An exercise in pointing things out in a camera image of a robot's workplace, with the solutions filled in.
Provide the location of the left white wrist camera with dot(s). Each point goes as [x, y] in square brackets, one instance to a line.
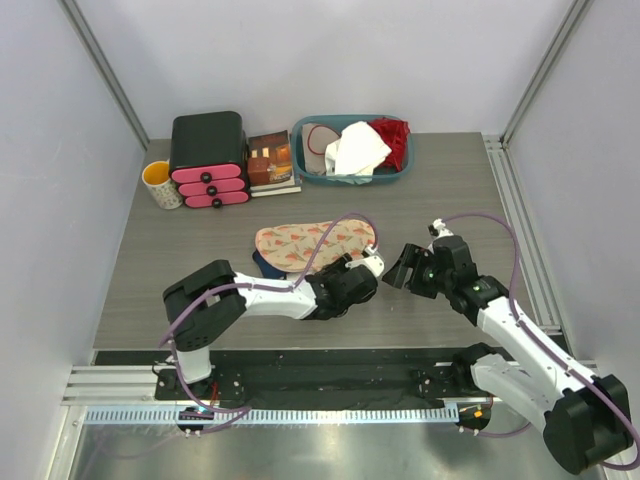
[371, 259]

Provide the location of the stack of books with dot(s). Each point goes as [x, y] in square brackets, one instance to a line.
[270, 165]

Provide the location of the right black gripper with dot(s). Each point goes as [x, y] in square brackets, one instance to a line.
[414, 257]

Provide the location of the white slotted cable duct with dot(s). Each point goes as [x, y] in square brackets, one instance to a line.
[167, 414]

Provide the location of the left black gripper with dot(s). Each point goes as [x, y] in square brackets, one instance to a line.
[339, 265]

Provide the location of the teal plastic basket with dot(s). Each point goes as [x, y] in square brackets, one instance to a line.
[381, 175]

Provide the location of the grey cloth with red loop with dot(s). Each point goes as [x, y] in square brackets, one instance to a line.
[315, 140]

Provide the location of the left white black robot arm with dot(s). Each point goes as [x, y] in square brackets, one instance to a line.
[203, 305]

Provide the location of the pink mesh laundry bag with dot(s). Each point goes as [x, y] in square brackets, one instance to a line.
[288, 247]

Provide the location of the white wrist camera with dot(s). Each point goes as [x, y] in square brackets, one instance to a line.
[438, 230]
[371, 259]

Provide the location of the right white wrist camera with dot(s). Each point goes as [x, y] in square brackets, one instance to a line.
[438, 230]

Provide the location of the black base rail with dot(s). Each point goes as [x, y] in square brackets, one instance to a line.
[326, 380]

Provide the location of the yellow inside patterned mug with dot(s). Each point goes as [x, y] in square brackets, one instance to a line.
[156, 178]

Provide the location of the black pink drawer organizer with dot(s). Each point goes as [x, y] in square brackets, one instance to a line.
[208, 159]

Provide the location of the red garment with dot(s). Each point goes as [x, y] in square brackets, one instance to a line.
[394, 133]

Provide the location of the white cloth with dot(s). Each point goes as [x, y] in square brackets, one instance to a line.
[357, 152]

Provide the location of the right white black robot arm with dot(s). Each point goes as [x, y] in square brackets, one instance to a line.
[584, 419]

